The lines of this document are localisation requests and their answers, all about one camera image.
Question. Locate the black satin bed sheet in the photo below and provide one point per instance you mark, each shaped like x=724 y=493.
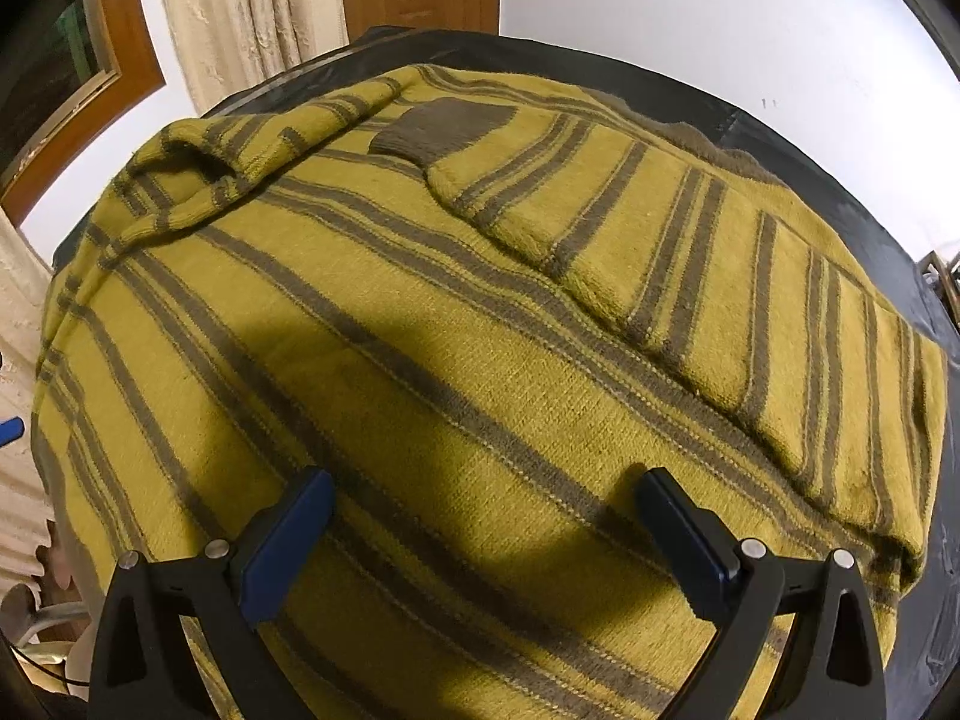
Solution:
x=922 y=677

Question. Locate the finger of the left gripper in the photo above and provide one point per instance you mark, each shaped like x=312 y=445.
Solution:
x=10 y=430

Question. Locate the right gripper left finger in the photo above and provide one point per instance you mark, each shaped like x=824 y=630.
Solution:
x=142 y=665

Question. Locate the mustard striped knit sweater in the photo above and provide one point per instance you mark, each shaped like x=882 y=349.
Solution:
x=483 y=303

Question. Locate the beige curtain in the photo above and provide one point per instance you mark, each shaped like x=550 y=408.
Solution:
x=225 y=46

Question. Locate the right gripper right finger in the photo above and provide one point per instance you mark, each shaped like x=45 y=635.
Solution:
x=830 y=666

